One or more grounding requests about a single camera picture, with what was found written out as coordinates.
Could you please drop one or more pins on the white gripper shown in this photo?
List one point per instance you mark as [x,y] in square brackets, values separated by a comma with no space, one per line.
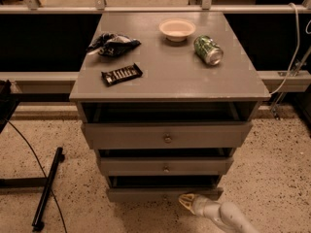
[203,207]

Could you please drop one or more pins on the grey bottom drawer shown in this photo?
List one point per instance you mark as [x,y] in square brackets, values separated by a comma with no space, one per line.
[162,188]

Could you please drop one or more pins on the grey drawer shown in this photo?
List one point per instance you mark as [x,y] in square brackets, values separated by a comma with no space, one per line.
[164,162]
[162,188]
[166,125]

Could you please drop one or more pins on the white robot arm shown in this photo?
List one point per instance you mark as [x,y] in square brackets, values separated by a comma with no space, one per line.
[226,216]

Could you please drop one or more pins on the grey middle drawer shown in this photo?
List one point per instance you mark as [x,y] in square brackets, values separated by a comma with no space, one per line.
[164,162]

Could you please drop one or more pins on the grey wooden drawer cabinet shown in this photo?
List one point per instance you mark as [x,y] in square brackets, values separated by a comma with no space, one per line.
[172,72]

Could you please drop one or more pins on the grey top drawer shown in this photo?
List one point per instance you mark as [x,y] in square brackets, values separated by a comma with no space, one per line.
[166,125]

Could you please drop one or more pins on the black candy bar wrapper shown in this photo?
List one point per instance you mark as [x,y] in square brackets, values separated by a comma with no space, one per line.
[121,75]

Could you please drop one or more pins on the black metal stand leg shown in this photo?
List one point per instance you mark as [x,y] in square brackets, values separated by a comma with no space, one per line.
[45,183]

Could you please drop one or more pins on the green soda can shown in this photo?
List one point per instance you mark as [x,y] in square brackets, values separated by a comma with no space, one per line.
[208,50]

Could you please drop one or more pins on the white paper bowl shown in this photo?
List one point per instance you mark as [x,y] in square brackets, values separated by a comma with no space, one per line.
[177,30]

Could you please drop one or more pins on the black crumpled chip bag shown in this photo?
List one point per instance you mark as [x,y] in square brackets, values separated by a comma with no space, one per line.
[112,44]

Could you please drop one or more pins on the black equipment at left edge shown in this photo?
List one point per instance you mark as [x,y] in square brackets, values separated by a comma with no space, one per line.
[8,103]

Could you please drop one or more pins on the metal railing frame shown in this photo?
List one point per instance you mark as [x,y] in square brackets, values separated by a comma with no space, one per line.
[39,36]

